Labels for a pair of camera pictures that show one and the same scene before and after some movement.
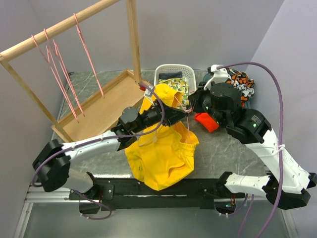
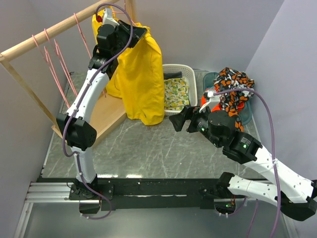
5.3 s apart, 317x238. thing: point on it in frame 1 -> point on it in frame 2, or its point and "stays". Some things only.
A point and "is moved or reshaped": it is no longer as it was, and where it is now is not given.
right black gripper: x=194 y=99 -> x=178 y=120
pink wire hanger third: x=88 y=53 stays
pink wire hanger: x=187 y=110 is moved or reshaped
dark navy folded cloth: x=168 y=75 stays
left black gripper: x=172 y=115 -> x=137 y=32
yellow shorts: x=165 y=153 -> x=138 y=78
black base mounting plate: x=114 y=193 stays
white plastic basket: x=187 y=72 stays
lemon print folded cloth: x=181 y=85 stays
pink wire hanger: x=53 y=45 stays
